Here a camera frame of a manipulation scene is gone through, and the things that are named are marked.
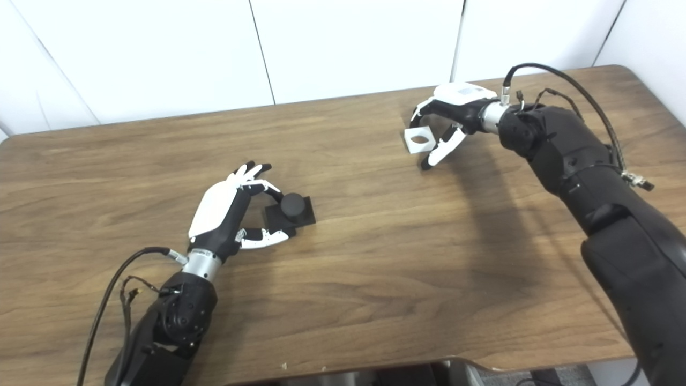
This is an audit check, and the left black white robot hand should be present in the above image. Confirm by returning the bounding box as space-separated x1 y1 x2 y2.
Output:
188 161 296 264

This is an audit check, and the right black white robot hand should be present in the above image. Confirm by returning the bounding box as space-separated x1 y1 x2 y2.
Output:
410 82 499 172

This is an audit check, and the white square piece with hole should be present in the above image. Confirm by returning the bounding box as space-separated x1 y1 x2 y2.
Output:
404 127 434 155

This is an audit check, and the black peg with square base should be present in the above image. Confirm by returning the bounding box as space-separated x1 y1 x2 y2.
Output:
264 193 317 232

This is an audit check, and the black robot torso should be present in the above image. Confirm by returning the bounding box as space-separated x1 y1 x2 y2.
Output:
279 362 590 386

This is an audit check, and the thin black wire bundle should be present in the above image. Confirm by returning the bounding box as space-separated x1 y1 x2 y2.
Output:
516 87 583 122
119 276 162 346

